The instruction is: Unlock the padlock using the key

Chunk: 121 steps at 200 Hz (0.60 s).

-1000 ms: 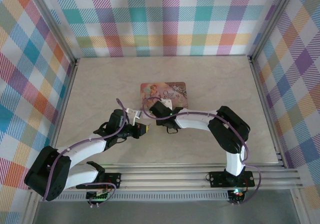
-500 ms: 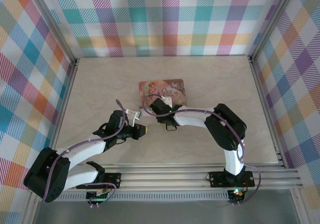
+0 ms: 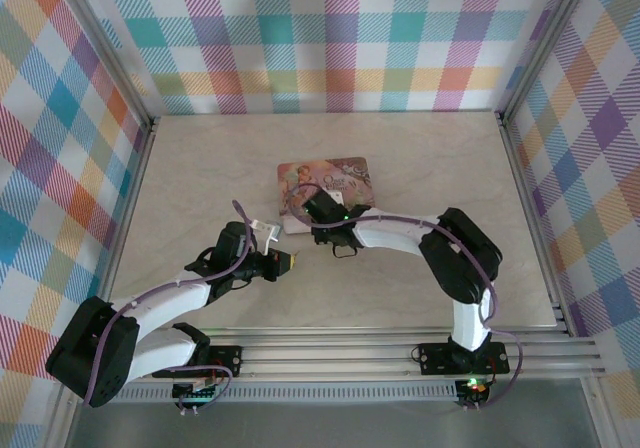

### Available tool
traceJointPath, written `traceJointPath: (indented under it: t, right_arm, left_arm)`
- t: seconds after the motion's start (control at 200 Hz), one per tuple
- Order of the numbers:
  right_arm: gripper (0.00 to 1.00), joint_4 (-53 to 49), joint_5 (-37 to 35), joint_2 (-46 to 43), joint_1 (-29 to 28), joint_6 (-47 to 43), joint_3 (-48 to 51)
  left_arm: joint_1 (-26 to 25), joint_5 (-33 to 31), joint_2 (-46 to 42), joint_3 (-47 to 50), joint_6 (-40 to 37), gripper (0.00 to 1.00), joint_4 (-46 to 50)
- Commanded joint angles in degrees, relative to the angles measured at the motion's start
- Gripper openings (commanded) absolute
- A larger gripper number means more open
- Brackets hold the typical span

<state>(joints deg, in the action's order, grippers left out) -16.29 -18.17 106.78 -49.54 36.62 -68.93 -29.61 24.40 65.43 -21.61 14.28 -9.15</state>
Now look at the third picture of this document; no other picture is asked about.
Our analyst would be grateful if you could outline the pink illustrated diary book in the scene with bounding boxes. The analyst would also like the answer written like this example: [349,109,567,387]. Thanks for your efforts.
[277,156,376,237]

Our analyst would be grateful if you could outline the aluminium extrusion base rails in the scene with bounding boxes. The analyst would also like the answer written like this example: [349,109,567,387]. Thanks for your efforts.
[124,325,609,384]

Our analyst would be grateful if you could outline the grey metal sheet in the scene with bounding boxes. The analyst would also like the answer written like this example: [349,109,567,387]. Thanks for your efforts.
[67,400,601,448]

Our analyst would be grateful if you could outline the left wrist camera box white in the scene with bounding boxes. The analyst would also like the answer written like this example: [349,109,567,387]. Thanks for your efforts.
[249,217,282,249]

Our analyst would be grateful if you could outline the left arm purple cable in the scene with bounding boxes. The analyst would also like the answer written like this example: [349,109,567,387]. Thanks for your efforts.
[84,200,261,417]

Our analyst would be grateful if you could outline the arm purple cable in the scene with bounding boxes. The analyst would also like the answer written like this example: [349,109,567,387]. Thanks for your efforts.
[84,200,261,417]
[284,182,526,412]

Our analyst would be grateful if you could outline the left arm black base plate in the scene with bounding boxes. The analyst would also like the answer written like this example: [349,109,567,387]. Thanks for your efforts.
[189,345,244,379]

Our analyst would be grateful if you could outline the aluminium table side rail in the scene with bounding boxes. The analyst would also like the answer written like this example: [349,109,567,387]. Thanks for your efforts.
[87,117,161,342]
[494,112,576,337]

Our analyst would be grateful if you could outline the grey slotted cable duct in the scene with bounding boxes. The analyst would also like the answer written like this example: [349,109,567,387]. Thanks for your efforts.
[117,385,494,404]

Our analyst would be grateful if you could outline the plaid fabric wall panel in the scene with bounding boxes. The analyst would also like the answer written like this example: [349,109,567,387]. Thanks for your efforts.
[502,0,640,448]
[82,0,581,117]
[0,0,151,448]

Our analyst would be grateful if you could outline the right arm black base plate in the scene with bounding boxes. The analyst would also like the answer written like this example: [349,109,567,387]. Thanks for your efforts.
[417,342,511,375]

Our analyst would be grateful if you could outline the aluminium corner frame post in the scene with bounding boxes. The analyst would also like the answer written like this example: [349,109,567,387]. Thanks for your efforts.
[494,0,599,124]
[57,0,159,129]

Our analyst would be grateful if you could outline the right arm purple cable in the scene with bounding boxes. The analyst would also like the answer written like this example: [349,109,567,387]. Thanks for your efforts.
[284,182,526,412]

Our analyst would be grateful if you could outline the aluminium short frame post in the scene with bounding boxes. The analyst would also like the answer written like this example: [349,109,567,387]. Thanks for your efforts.
[582,375,624,448]
[44,392,84,448]

